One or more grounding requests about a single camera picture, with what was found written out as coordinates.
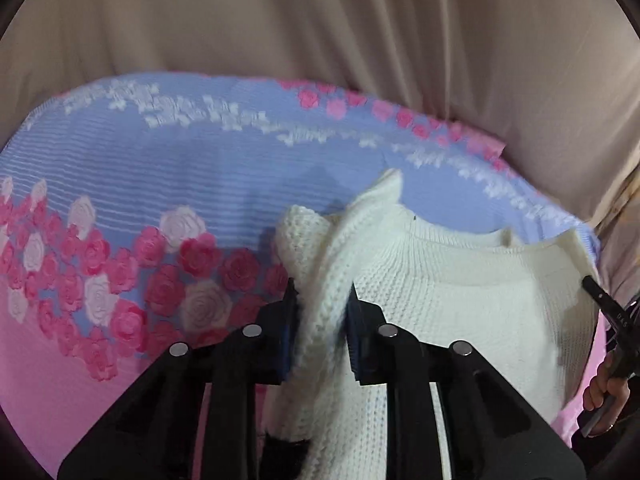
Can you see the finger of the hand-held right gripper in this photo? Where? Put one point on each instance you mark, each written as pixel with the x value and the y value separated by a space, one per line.
pixel 600 297

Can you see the person's right hand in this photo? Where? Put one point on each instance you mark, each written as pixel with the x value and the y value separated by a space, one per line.
pixel 602 394

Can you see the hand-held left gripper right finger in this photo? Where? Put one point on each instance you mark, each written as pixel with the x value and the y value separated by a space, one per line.
pixel 354 345

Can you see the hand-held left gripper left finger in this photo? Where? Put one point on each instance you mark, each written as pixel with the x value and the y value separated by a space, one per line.
pixel 286 340

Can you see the floral blue pink blanket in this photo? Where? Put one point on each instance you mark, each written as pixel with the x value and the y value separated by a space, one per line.
pixel 140 220

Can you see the white knitted sweater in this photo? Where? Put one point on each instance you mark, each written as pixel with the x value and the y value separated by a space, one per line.
pixel 425 310

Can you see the beige curtain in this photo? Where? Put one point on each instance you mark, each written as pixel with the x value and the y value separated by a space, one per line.
pixel 350 50

